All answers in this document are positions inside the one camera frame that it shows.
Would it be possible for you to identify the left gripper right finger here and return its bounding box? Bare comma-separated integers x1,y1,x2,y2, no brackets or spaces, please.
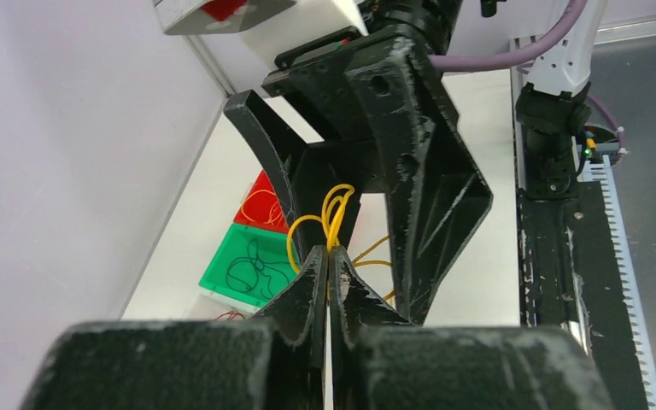
327,247,613,409

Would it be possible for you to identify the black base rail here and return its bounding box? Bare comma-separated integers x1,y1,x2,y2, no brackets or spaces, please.
517,182,650,409

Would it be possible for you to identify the black thin cable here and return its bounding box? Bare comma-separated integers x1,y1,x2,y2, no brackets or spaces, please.
225,238,296,301

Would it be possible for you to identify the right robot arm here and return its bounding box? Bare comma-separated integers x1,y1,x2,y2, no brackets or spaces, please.
225,1,605,324

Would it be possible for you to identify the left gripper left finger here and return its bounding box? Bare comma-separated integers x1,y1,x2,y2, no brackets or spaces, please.
21,245,328,409

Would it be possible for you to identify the white cable duct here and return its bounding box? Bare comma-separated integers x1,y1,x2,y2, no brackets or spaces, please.
583,155,656,409

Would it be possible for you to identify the red plastic tray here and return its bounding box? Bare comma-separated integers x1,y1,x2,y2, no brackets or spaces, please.
233,171,288,234

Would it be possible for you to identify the green plastic tray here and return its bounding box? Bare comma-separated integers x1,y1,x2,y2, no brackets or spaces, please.
198,224,296,308

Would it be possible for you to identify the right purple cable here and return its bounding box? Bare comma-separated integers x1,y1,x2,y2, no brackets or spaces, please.
428,0,628,154

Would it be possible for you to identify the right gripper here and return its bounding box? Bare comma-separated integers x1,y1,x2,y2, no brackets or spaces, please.
224,25,493,325

